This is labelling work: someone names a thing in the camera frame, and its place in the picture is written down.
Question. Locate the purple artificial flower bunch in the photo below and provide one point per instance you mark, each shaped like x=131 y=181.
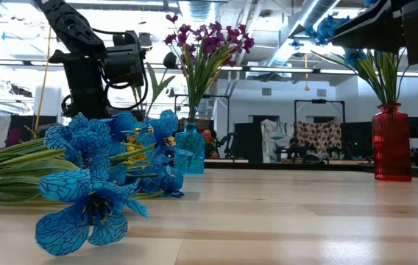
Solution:
x=201 y=73

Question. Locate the yellow glass vase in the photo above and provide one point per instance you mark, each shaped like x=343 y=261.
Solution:
x=135 y=147

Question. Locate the red glass vase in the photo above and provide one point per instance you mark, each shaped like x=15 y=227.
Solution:
x=392 y=147

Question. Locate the blue glass vase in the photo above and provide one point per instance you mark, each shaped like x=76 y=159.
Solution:
x=190 y=151

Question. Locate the black partition panels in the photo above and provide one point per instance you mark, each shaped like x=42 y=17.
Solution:
x=21 y=127

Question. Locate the brown patterned quilt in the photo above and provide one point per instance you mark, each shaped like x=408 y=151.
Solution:
x=321 y=136

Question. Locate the white and teal cloth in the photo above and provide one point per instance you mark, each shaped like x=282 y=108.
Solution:
x=275 y=140

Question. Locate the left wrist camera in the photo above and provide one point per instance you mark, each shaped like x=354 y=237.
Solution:
x=124 y=64

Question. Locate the black frame stand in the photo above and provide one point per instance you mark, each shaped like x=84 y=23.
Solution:
x=319 y=101

